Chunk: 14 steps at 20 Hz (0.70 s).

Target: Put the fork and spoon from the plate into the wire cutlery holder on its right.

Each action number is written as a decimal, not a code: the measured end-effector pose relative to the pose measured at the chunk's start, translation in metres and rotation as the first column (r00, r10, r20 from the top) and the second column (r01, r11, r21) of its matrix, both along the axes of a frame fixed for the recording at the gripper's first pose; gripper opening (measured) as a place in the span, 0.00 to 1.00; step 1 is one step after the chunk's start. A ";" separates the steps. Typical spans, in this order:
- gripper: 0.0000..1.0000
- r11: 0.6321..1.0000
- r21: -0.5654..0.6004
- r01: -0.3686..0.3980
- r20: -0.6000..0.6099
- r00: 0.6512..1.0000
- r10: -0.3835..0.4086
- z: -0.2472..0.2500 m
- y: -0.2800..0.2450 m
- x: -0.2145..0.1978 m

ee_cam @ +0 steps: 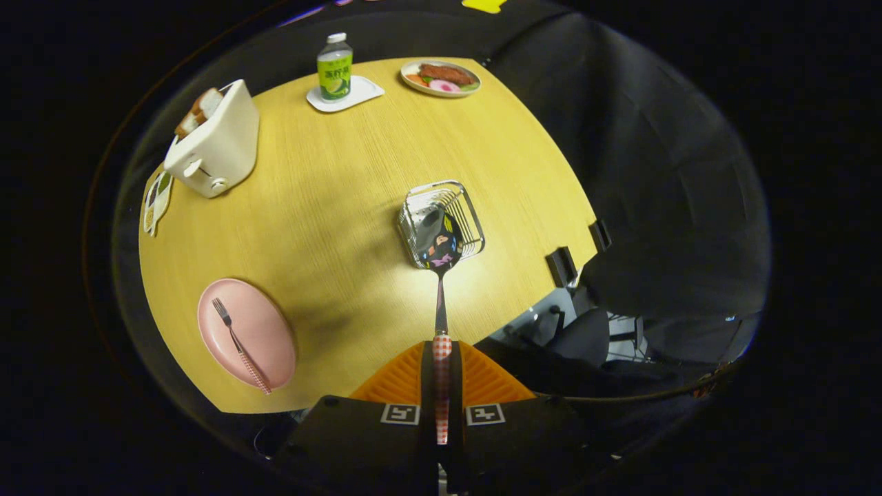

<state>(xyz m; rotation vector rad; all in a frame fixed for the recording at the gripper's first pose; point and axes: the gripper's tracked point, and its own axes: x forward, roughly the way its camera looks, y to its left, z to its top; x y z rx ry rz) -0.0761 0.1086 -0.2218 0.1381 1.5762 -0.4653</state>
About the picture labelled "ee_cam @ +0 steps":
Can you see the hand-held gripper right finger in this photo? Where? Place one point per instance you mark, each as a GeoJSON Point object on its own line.
{"type": "Point", "coordinates": [456, 386]}

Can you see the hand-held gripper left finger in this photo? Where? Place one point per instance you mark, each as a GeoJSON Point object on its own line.
{"type": "Point", "coordinates": [426, 386]}

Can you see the black office chair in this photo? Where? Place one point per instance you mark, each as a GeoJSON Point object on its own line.
{"type": "Point", "coordinates": [584, 337]}

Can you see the black table clamp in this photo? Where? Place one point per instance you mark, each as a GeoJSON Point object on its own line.
{"type": "Point", "coordinates": [561, 266]}
{"type": "Point", "coordinates": [600, 235]}

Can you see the pink round plate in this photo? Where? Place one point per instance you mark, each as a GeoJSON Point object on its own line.
{"type": "Point", "coordinates": [265, 331]}

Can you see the white square coaster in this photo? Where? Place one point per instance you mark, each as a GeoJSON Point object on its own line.
{"type": "Point", "coordinates": [362, 91]}

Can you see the plate of toy food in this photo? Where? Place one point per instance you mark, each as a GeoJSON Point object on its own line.
{"type": "Point", "coordinates": [441, 77]}

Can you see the white toaster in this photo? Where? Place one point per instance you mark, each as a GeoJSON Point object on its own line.
{"type": "Point", "coordinates": [220, 148]}

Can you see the white divided condiment tray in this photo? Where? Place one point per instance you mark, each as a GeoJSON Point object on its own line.
{"type": "Point", "coordinates": [157, 203]}

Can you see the green label drink bottle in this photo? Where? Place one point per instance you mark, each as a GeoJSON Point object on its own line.
{"type": "Point", "coordinates": [335, 72]}

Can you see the toast bread slice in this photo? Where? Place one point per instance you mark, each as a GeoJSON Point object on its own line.
{"type": "Point", "coordinates": [209, 102]}
{"type": "Point", "coordinates": [187, 122]}

